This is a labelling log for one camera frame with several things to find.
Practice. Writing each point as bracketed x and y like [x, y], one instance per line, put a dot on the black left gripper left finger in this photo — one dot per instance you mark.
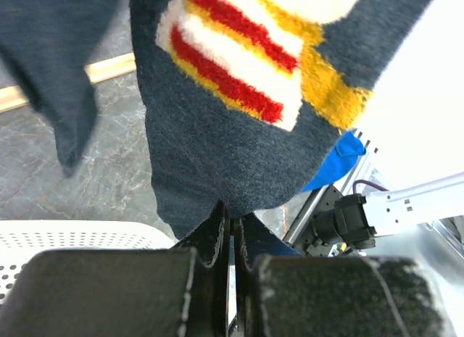
[182, 291]

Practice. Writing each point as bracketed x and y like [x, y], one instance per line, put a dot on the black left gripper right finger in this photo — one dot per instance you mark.
[282, 293]

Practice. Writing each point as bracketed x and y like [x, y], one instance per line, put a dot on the navy santa sock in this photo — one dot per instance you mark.
[39, 37]
[245, 99]

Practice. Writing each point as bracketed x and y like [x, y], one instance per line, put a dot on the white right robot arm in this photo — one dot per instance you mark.
[357, 220]

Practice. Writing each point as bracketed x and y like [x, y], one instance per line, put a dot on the blue towel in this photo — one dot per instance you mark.
[342, 158]

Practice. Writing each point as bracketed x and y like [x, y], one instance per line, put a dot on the white perforated laundry basket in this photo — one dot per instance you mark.
[23, 239]

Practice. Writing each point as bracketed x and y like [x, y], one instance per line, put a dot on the wooden clothes rack frame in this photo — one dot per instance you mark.
[13, 97]

